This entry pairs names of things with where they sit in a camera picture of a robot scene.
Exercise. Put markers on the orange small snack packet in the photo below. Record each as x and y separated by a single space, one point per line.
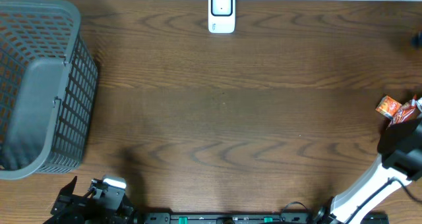
388 107

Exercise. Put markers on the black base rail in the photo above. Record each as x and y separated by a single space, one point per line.
296 217

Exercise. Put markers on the grey plastic basket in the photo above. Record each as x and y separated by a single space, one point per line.
48 87

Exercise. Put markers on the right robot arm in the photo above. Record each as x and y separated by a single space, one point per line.
398 164

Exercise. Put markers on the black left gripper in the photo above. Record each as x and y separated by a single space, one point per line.
70 206

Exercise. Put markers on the red Top chocolate bar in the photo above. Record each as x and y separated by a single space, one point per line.
408 111

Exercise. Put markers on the white barcode scanner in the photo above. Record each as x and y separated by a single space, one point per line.
221 16

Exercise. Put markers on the green lid jar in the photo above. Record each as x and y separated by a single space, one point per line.
419 104

